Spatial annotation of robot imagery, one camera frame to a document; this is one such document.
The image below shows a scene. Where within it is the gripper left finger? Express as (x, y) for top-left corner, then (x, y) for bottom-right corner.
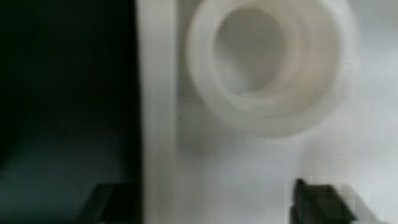
(78, 183), (141, 224)

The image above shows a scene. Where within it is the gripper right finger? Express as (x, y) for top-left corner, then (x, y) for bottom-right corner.
(289, 179), (356, 224)

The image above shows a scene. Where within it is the white square table top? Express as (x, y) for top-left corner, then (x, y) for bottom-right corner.
(136, 0), (398, 224)

